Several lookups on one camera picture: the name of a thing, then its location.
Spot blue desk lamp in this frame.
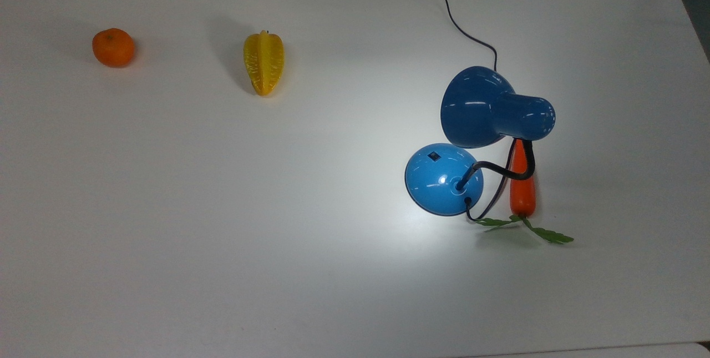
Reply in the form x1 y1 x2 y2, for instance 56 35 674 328
404 65 556 217

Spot dark lamp power cable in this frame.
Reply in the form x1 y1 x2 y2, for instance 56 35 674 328
369 0 518 222

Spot yellow toy starfruit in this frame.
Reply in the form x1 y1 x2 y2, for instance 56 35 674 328
243 30 285 97

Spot orange toy carrot green leaves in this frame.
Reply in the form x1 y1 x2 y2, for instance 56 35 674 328
476 139 575 245

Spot orange toy mandarin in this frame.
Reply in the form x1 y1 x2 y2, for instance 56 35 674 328
92 28 135 68

